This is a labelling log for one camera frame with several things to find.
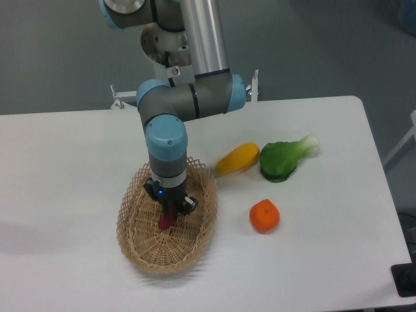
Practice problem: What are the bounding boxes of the white frame at right edge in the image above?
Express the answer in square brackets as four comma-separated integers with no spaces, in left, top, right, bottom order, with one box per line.
[382,110,415,173]

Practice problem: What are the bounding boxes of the black device at table edge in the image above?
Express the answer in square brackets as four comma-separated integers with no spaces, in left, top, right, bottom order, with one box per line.
[391,263,415,298]

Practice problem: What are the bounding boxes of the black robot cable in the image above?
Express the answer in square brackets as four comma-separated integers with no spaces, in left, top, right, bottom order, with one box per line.
[164,51,176,88]

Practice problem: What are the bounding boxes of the orange tangerine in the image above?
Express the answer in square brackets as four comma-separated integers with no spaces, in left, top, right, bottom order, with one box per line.
[249,199,280,233]

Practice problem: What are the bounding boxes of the yellow mango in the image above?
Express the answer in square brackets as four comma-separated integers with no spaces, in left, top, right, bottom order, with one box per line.
[214,142,260,176]

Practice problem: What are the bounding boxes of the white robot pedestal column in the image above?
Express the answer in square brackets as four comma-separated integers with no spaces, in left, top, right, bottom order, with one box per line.
[140,23,194,86]

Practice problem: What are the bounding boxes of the green bok choy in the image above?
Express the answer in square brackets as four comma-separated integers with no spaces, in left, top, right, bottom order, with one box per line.
[259,135,319,183]

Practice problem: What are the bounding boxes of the oval wicker basket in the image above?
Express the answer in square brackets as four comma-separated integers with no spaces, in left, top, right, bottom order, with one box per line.
[116,157,218,274]

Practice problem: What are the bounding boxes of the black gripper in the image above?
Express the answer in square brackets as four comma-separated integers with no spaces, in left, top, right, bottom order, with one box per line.
[143,178,199,217]

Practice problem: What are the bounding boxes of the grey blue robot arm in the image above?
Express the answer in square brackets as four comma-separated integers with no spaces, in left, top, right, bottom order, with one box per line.
[100,1,246,219]

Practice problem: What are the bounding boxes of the purple sweet potato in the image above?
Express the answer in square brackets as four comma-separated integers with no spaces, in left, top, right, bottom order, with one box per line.
[158,209,177,230]

